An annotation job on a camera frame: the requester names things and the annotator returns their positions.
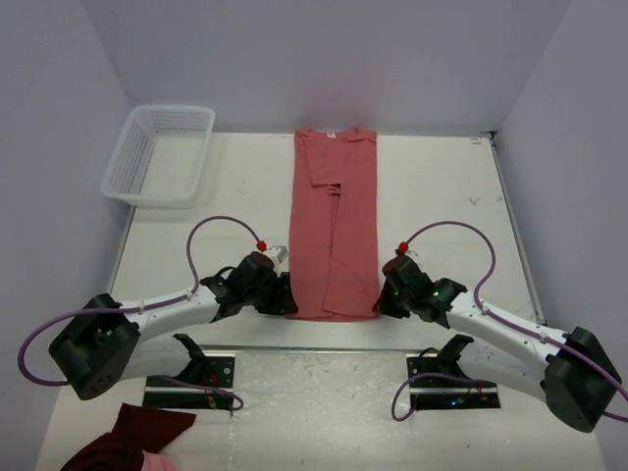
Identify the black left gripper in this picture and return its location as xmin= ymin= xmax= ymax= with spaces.
xmin=243 ymin=270 xmax=296 ymax=315

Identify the salmon red t-shirt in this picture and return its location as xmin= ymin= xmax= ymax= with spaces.
xmin=288 ymin=129 xmax=380 ymax=322

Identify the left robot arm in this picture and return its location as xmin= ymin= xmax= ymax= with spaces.
xmin=49 ymin=246 xmax=297 ymax=400

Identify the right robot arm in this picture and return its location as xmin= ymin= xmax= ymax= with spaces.
xmin=374 ymin=254 xmax=621 ymax=433

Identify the white plastic laundry basket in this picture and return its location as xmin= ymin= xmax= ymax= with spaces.
xmin=100 ymin=105 xmax=215 ymax=209

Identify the dark maroon t-shirt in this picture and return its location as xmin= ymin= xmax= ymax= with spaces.
xmin=62 ymin=403 xmax=196 ymax=471

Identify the pink cloth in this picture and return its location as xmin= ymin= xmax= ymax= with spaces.
xmin=140 ymin=451 xmax=179 ymax=471

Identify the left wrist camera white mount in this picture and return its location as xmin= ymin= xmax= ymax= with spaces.
xmin=263 ymin=245 xmax=288 ymax=275

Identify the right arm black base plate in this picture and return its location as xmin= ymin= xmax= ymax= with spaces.
xmin=408 ymin=377 xmax=501 ymax=411

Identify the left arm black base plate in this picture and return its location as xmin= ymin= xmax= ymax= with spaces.
xmin=141 ymin=350 xmax=241 ymax=413

